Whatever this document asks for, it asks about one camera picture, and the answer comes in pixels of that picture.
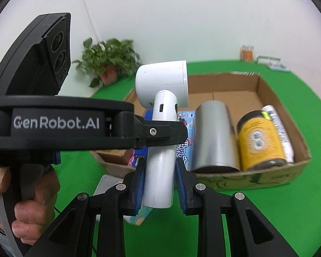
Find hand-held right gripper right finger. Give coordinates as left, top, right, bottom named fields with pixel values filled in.
left=175, top=158, right=300, bottom=257

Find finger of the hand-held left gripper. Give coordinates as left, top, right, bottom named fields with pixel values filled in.
left=134, top=115, right=188, bottom=150

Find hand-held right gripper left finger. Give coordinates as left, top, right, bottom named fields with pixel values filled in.
left=24, top=158, right=147, bottom=257

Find white hair dryer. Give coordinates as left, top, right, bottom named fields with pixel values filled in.
left=135, top=60, right=190, bottom=209

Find silver metal can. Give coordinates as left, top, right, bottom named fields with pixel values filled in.
left=190, top=100, right=241, bottom=173

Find yellow label jar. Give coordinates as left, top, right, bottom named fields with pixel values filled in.
left=236, top=110, right=287, bottom=172

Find cardboard box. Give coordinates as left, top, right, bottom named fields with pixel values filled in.
left=89, top=72, right=312, bottom=190

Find white tube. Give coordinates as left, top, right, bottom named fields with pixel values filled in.
left=262, top=105, right=295, bottom=164

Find person's left hand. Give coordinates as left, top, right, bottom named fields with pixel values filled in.
left=0, top=164, right=61, bottom=245

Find colourful printed flat box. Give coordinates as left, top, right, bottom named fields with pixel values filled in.
left=128, top=109, right=197, bottom=170

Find grey-white flat device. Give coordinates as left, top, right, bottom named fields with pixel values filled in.
left=92, top=174, right=125, bottom=196

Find small colourful carton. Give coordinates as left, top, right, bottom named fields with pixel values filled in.
left=123, top=206, right=153, bottom=226

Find potted green plant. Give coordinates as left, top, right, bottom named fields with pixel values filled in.
left=72, top=37, right=142, bottom=87

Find orange jar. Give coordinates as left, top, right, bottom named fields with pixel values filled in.
left=240, top=45, right=254, bottom=61

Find light blue flat box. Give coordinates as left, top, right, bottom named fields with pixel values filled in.
left=269, top=64, right=290, bottom=72

